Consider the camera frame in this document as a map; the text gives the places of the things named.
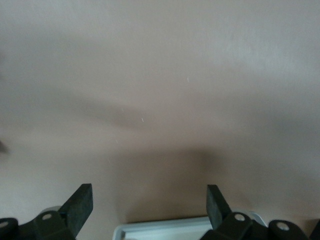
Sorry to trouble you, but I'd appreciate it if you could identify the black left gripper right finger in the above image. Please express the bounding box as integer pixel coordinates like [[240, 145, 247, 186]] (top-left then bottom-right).
[[199, 184, 310, 240]]

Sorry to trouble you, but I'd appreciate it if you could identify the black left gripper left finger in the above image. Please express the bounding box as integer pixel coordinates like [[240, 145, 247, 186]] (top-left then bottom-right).
[[0, 183, 94, 240]]

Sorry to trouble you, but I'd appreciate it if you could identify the white plastic tray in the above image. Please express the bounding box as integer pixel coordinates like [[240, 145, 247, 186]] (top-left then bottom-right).
[[112, 210, 269, 240]]

